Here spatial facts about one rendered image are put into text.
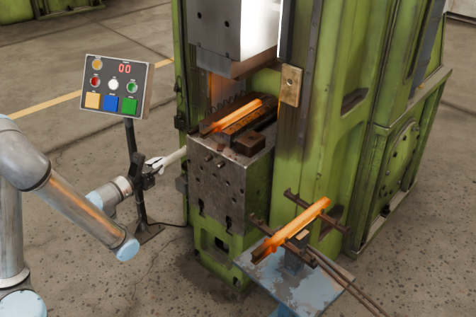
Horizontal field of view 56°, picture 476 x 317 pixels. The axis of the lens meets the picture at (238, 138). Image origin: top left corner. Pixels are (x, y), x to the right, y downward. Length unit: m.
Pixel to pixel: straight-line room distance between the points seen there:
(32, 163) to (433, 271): 2.36
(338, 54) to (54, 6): 5.39
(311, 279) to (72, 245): 1.66
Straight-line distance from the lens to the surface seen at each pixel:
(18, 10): 6.67
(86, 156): 3.73
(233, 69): 1.89
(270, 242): 1.60
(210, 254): 2.62
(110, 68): 2.32
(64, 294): 2.80
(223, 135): 2.07
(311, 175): 2.06
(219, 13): 1.83
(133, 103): 2.25
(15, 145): 1.35
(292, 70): 1.83
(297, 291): 1.83
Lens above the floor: 2.13
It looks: 34 degrees down
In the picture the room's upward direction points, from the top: 1 degrees clockwise
